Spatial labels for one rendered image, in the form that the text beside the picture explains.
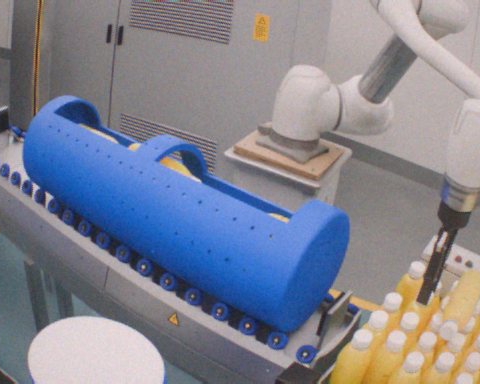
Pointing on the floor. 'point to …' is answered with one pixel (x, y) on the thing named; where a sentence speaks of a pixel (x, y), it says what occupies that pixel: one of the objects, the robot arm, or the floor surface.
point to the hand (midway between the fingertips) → (429, 285)
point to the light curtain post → (43, 72)
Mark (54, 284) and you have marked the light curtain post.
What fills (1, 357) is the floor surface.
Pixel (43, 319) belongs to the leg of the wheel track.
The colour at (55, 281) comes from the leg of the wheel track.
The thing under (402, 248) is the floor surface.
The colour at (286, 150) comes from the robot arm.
